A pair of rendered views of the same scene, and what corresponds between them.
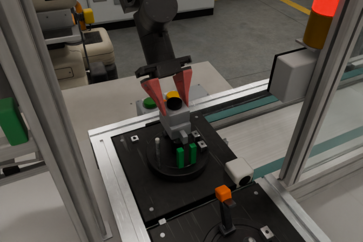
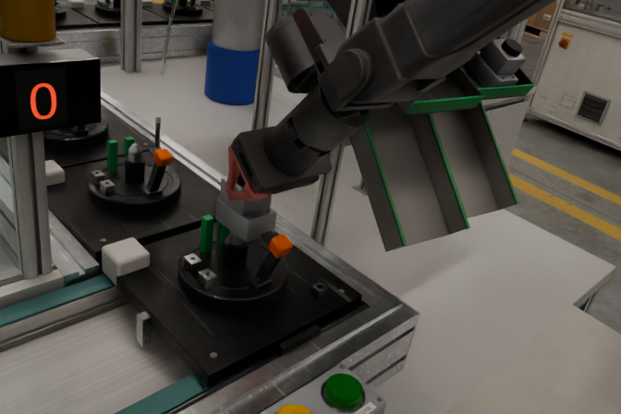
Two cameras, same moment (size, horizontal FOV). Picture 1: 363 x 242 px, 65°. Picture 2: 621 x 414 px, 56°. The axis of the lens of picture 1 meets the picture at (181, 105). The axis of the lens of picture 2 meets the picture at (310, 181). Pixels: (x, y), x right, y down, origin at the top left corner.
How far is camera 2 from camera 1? 1.03 m
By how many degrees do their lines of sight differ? 111
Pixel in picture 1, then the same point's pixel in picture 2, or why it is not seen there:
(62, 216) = not seen: hidden behind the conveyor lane
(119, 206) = (289, 228)
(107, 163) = (342, 274)
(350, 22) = not seen: outside the picture
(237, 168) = (130, 245)
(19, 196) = (453, 302)
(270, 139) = (16, 396)
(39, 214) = (404, 287)
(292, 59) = (75, 54)
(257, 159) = (68, 346)
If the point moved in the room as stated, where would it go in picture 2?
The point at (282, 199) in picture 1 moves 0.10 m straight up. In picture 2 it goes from (58, 249) to (54, 182)
